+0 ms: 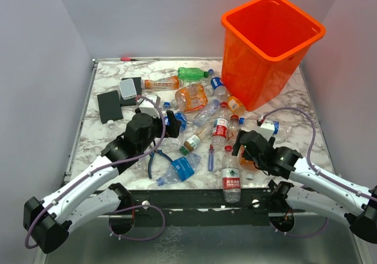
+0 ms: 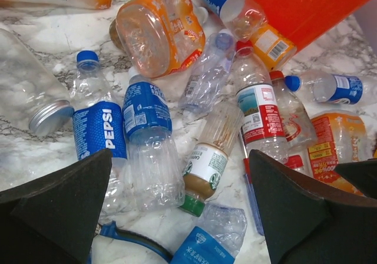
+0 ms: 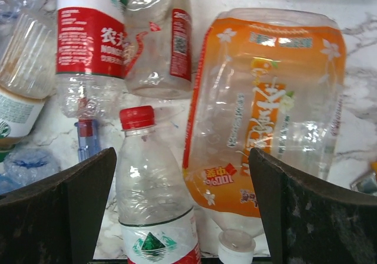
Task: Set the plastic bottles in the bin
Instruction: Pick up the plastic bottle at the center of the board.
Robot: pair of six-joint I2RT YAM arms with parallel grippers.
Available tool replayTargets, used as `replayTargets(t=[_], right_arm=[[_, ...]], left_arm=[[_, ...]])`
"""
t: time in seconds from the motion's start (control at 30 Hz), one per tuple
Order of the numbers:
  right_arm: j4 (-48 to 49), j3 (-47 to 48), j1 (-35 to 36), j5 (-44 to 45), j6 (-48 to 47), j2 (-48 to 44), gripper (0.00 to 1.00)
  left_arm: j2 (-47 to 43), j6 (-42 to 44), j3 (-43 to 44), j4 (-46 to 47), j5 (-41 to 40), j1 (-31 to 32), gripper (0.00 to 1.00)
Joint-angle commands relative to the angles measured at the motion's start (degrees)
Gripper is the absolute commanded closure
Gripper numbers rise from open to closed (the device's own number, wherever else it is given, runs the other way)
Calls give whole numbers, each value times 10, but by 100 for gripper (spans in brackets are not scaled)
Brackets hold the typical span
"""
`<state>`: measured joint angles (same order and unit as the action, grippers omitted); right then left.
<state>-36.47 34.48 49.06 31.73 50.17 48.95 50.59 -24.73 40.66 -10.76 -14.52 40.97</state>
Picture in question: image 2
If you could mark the Pocari Sweat bottle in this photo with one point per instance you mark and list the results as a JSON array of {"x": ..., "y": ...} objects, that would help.
[{"x": 155, "y": 167}]

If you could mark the clear jar metal lid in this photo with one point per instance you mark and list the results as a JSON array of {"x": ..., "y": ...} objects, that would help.
[{"x": 32, "y": 98}]

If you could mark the blue handled pliers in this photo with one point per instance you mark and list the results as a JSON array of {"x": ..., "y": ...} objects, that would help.
[{"x": 112, "y": 231}]

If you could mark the crushed blue label water bottle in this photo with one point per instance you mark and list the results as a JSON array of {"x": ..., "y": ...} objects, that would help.
[{"x": 216, "y": 238}]

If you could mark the small orange juice bottle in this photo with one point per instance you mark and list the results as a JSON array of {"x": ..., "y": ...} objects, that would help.
[{"x": 272, "y": 47}]

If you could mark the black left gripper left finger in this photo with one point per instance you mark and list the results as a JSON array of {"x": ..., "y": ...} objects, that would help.
[{"x": 52, "y": 219}]

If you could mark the orange plastic bin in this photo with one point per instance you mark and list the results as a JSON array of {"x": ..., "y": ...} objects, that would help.
[{"x": 303, "y": 21}]

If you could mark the red label water bottle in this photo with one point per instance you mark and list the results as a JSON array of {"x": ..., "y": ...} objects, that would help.
[{"x": 262, "y": 127}]

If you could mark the crushed clear blue-cap bottle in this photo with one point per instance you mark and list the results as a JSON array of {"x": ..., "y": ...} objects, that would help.
[{"x": 210, "y": 73}]

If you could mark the orange label bottle right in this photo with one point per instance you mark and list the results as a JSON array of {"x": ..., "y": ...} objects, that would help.
[{"x": 342, "y": 138}]

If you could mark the Pepsi bottle centre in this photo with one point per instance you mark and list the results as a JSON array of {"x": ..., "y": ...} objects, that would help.
[{"x": 98, "y": 124}]

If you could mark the clear red-cap printed bottle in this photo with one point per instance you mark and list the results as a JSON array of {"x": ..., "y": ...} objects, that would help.
[{"x": 299, "y": 130}]

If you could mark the Starbucks coffee bottle green cap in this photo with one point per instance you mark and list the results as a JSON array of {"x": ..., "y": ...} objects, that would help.
[{"x": 209, "y": 157}]

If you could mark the large orange label jug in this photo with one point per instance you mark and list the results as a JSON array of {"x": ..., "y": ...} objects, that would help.
[{"x": 160, "y": 37}]

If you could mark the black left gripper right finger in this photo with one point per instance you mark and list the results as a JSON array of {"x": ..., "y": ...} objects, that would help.
[{"x": 307, "y": 221}]

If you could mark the Pepsi bottle right side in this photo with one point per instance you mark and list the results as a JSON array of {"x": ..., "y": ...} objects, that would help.
[{"x": 317, "y": 86}]

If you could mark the Pepsi bottle beside bin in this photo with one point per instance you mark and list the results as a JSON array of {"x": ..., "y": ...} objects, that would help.
[{"x": 241, "y": 17}]

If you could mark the red blue screwdriver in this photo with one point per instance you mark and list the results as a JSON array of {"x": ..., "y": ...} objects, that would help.
[{"x": 250, "y": 188}]

